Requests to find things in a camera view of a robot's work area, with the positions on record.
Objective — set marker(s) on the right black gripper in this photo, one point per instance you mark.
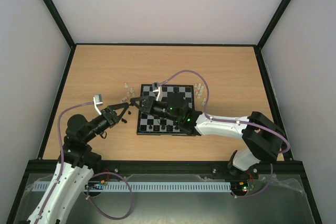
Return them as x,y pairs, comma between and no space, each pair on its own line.
146,104

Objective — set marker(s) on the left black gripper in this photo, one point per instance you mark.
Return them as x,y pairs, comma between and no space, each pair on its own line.
111,116

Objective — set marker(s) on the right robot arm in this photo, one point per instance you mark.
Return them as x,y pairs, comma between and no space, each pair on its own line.
263,138

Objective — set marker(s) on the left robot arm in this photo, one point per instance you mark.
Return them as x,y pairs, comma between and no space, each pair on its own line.
76,164

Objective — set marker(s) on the black and silver chessboard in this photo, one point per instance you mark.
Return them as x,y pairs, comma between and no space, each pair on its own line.
186,91

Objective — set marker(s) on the black aluminium frame rail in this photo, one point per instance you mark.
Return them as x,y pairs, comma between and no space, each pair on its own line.
214,170

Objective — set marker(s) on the white slotted cable duct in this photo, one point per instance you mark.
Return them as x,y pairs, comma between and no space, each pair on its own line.
161,187

